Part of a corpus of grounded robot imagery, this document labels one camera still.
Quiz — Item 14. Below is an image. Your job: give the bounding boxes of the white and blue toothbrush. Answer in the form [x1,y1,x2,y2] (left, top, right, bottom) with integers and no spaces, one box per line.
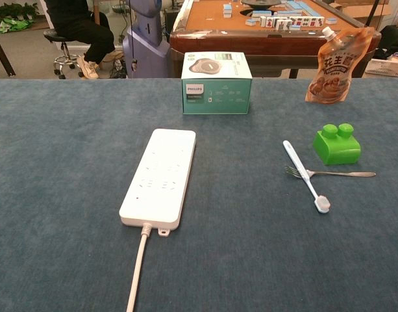
[282,140,332,214]

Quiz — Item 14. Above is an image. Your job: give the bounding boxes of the blue table cloth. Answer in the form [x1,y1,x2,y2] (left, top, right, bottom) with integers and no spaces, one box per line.
[0,77,398,312]

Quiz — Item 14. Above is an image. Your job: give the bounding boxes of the green bags pile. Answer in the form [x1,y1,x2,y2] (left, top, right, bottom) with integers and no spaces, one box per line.
[0,18,34,34]

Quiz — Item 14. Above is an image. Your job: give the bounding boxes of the green potted plants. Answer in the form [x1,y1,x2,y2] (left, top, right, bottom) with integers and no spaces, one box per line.
[0,2,40,20]

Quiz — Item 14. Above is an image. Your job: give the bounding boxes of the teal Philips product box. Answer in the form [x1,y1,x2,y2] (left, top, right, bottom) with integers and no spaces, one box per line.
[180,51,253,115]

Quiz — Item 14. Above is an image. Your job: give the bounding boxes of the person in black clothes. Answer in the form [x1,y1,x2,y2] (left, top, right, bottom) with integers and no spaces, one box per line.
[44,0,117,80]

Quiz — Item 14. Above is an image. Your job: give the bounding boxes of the silver metal fork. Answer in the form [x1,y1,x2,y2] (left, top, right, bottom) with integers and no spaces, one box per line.
[284,166,377,179]

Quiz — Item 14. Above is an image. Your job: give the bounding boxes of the black hanging cable with pendant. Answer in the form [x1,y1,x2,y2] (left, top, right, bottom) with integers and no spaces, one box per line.
[128,0,138,72]

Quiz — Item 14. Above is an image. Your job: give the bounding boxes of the brown mahjong table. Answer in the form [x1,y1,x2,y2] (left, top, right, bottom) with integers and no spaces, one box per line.
[169,0,381,79]

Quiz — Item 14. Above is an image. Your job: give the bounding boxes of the white cable with plug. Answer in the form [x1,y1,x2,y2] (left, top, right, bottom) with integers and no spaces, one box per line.
[126,222,151,312]

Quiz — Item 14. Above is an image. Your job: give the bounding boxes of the purple robot base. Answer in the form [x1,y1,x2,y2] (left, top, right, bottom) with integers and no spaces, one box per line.
[122,0,171,79]

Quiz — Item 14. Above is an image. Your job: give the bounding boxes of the black round table centre dial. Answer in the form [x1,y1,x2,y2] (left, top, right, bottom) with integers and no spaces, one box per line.
[240,0,282,7]

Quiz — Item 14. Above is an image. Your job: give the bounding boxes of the row of upright mahjong tiles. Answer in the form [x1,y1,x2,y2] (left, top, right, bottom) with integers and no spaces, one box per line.
[259,15,325,32]

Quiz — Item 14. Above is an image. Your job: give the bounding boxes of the black bag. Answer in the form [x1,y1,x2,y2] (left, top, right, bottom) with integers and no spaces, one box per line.
[377,25,398,61]

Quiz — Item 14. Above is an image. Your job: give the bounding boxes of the white plastic basket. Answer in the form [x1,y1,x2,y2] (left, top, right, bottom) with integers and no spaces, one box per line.
[364,57,398,78]

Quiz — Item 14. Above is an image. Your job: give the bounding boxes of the white power strip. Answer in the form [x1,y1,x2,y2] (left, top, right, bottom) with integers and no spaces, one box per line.
[118,128,197,238]

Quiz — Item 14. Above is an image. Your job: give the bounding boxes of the orange peanut butter pouch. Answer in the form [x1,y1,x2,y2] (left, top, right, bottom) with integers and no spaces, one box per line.
[305,26,375,105]

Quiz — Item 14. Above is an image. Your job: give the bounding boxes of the black round stool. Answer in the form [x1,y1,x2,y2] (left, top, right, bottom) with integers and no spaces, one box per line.
[43,29,86,80]

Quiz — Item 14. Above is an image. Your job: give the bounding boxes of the black slanted table leg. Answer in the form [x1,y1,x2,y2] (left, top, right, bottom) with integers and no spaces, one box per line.
[0,29,17,77]

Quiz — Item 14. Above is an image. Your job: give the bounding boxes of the green toy building block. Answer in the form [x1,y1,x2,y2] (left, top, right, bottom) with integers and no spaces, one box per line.
[312,123,362,166]

